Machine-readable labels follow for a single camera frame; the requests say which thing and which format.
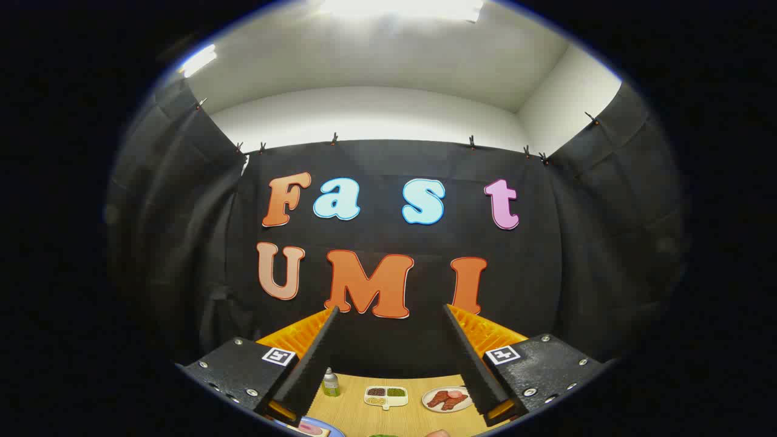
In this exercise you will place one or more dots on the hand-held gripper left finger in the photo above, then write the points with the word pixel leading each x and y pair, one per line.
pixel 312 364

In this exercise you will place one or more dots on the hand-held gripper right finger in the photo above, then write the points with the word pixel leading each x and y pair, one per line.
pixel 470 364

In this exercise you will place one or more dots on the green label metal bottle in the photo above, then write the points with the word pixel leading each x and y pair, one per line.
pixel 331 385

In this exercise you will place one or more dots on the red meat slice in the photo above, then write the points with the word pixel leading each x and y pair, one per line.
pixel 438 399
pixel 456 400

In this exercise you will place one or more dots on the white oval plate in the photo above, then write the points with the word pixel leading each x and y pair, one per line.
pixel 432 405

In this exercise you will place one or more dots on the blue plate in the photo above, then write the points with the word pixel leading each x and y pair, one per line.
pixel 290 425

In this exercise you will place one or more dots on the pink ham slice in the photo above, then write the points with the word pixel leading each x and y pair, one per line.
pixel 311 430

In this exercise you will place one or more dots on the white divided dish with beans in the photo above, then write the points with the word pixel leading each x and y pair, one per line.
pixel 386 396

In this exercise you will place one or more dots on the row of cloth clips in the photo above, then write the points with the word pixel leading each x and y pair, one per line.
pixel 334 138

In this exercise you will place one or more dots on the ceiling light panel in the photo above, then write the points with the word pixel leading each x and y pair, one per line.
pixel 198 60
pixel 400 7

